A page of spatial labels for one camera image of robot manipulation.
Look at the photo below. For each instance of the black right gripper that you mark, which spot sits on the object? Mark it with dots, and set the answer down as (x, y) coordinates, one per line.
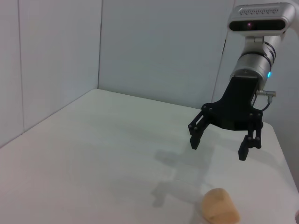
(236, 105)

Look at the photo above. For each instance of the beige bread roll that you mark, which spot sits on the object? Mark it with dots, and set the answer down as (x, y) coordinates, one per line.
(219, 205)

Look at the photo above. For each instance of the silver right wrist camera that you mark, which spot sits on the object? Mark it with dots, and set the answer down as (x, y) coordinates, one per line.
(257, 16)

